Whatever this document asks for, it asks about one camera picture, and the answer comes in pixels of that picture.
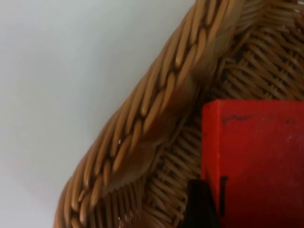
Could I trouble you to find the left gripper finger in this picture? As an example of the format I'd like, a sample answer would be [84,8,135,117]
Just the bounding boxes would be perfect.
[183,179,220,228]

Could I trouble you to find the red cube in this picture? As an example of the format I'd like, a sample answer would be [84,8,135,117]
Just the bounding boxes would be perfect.
[200,99,304,228]

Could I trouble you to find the pale brown wicker basket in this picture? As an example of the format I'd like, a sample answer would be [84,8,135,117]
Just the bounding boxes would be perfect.
[52,0,304,228]

